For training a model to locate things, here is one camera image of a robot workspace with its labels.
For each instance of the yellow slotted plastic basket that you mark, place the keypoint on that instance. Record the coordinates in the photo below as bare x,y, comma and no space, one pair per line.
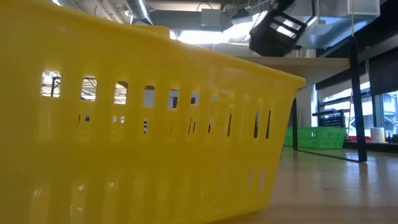
155,155
155,31

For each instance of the red flat object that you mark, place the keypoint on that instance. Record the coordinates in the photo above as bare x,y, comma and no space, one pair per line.
353,138

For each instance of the grey ceiling box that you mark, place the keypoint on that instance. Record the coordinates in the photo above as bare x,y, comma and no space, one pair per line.
211,18

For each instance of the green slotted plastic basket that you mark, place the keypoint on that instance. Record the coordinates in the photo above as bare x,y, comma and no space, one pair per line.
323,138

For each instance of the dark window blind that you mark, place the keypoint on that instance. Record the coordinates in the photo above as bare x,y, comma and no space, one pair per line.
384,71

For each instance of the white paper roll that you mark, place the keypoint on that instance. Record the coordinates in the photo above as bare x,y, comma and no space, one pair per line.
377,135

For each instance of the round silver duct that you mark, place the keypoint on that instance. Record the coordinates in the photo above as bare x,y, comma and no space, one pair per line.
140,9

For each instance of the black slotted plastic basket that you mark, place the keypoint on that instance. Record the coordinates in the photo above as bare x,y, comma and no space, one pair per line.
267,43

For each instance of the black perforated crate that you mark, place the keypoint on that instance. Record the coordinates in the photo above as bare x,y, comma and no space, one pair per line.
332,122

